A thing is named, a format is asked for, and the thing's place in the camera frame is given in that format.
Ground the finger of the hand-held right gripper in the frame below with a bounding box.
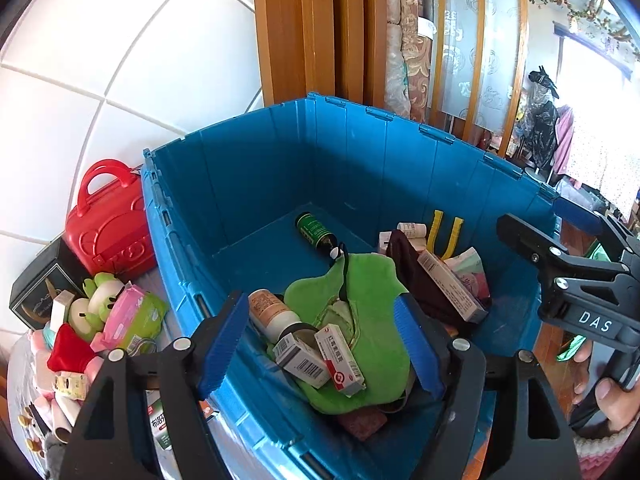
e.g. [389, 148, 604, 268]
[496, 214, 631, 286]
[555, 199, 640, 266]

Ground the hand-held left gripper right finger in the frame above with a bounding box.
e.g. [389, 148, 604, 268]
[392, 294, 581, 480]

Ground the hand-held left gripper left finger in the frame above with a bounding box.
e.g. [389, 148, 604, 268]
[60, 290, 251, 480]

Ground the white pill bottle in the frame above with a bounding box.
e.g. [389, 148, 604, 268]
[248, 288, 303, 342]

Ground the green plush eye mask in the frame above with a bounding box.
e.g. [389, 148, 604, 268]
[283, 252, 414, 414]

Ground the pink mint packet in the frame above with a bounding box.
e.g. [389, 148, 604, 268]
[445, 247, 491, 302]

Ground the dark maroon cloth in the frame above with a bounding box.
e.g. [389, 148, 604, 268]
[385, 230, 488, 327]

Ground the long white medicine box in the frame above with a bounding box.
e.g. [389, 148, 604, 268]
[417, 250, 489, 324]

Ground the red white medicine box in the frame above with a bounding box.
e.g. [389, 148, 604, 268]
[314, 325, 366, 395]

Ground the white barcode medicine box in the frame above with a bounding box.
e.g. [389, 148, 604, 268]
[272, 330, 332, 389]

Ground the yellow duck snowball clamp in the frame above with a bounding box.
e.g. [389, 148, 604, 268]
[425, 208, 465, 261]

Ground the pink sponge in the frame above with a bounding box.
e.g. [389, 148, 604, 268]
[337, 407, 389, 442]

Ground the dark green bottle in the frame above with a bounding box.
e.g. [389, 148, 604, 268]
[295, 211, 337, 251]

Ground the blue plastic crate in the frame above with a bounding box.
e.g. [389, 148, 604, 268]
[141, 92, 566, 480]

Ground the grey plush toy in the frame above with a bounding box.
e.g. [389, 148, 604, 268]
[42, 435, 69, 480]

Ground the person's right forearm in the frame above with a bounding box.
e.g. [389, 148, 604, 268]
[572, 417, 639, 467]

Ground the person's right hand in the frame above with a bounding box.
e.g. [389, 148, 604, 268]
[570, 346, 640, 434]

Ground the green plastic bag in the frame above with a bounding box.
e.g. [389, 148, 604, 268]
[557, 335, 591, 363]

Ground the pink hanging garment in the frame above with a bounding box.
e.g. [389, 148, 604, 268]
[552, 105, 576, 176]

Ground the pink green wipes pack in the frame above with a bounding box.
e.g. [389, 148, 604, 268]
[90, 285, 169, 357]

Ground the dark hanging garment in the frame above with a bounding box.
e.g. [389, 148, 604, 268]
[520, 66, 562, 172]

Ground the long green medicine box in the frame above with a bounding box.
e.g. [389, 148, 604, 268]
[145, 390, 174, 457]

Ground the green frog plush toy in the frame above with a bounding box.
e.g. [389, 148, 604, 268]
[67, 272, 126, 344]

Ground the red plush toy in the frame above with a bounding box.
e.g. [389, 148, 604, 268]
[47, 322, 104, 374]

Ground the small yellow white box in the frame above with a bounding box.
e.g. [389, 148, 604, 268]
[55, 371, 89, 401]

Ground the red plastic carry case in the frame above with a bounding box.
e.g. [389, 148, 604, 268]
[66, 159, 157, 274]

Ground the white cardboard tube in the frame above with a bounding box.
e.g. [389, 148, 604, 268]
[47, 395, 77, 444]

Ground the pink white paper box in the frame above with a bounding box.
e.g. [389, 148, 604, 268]
[30, 340, 57, 397]

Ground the black gift box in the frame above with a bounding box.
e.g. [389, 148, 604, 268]
[9, 249, 91, 332]

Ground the frosted glass door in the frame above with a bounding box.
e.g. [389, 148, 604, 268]
[432, 0, 531, 142]

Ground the yellow brown bear plush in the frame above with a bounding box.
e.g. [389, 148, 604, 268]
[17, 405, 44, 456]

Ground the vine decoration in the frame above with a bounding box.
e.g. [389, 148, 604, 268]
[535, 0, 640, 56]

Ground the rolled patterned carpet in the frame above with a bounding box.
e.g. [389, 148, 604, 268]
[400, 0, 436, 124]
[385, 0, 407, 113]

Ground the wooden door frame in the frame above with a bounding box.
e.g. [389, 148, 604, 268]
[252, 0, 389, 111]

